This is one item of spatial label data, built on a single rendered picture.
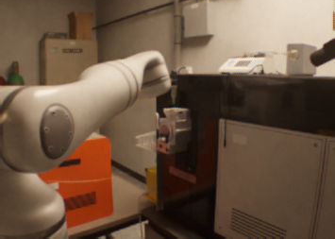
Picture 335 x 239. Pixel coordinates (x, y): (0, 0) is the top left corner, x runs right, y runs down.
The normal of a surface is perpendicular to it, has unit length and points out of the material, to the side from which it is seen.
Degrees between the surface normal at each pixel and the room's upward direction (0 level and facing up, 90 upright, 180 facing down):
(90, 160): 90
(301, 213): 90
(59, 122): 84
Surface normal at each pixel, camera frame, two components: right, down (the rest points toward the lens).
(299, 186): -0.78, 0.09
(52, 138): 0.96, 0.08
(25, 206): 0.26, -0.89
